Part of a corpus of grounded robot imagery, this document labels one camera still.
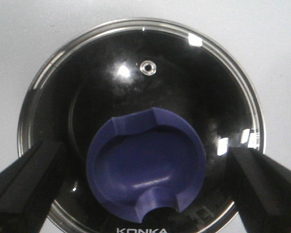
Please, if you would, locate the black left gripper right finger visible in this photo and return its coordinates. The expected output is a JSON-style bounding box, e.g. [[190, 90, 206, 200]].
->
[[227, 148, 291, 233]]

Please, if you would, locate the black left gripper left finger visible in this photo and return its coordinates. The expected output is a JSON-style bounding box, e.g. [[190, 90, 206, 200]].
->
[[0, 140, 66, 233]]

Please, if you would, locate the glass lid with blue knob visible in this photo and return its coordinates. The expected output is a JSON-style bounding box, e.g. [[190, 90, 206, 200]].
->
[[17, 18, 265, 233]]

